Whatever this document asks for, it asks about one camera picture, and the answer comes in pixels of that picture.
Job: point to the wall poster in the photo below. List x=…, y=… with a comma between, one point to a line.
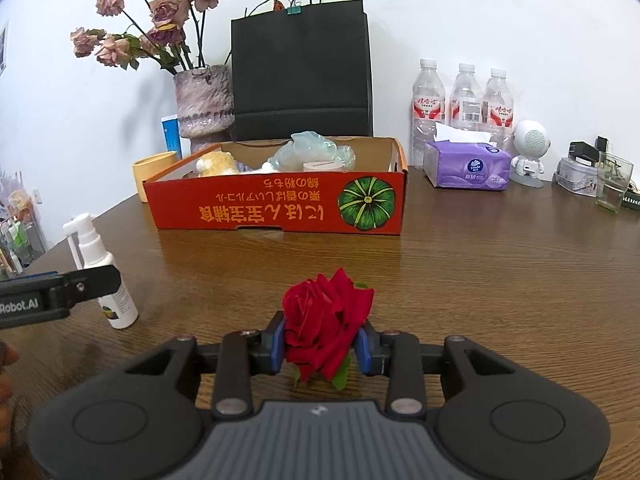
x=4, y=50

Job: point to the black paper bag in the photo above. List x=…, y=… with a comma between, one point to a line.
x=300, y=70

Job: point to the white wall socket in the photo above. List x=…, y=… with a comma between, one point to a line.
x=36, y=195

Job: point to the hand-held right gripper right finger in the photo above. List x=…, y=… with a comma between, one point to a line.
x=362, y=347

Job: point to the purple tissue box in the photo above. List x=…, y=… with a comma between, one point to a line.
x=465, y=170

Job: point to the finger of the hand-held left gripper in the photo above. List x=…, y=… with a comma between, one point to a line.
x=95, y=282

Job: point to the yellow mug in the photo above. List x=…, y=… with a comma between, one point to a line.
x=150, y=175

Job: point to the red artificial rose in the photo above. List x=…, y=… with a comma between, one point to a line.
x=320, y=320

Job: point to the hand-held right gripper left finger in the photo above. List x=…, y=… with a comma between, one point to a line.
x=277, y=345

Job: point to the black power adapter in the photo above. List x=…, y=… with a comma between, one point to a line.
x=582, y=151

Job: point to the pink round jar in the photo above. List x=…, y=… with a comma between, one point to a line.
x=322, y=165

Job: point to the white spray bottle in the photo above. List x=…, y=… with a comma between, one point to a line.
x=117, y=310

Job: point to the green binder clip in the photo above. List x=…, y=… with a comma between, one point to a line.
x=295, y=9

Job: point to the iridescent organza bag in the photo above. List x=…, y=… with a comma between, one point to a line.
x=310, y=147

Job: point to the clear water bottle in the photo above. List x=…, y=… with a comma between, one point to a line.
x=499, y=105
x=466, y=100
x=427, y=110

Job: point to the white and yellow plush alpaca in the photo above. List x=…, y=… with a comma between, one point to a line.
x=217, y=164

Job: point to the clear plastic box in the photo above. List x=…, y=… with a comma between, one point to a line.
x=575, y=177

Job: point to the clear display shelf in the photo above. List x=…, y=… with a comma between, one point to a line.
x=20, y=240

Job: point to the mottled purple ceramic vase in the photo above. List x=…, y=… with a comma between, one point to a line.
x=205, y=105

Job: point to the blue and white tube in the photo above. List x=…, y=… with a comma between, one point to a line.
x=171, y=135

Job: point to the dried pink rose bouquet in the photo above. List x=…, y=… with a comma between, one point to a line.
x=165, y=15

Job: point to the small black labelled box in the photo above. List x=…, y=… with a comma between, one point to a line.
x=631, y=200

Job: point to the red cardboard box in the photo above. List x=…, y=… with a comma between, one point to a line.
x=250, y=210

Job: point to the person's left hand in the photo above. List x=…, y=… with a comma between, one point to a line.
x=6, y=400

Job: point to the clear drinking glass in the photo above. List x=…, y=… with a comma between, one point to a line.
x=612, y=195

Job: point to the white robot figurine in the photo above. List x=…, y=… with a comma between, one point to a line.
x=532, y=140

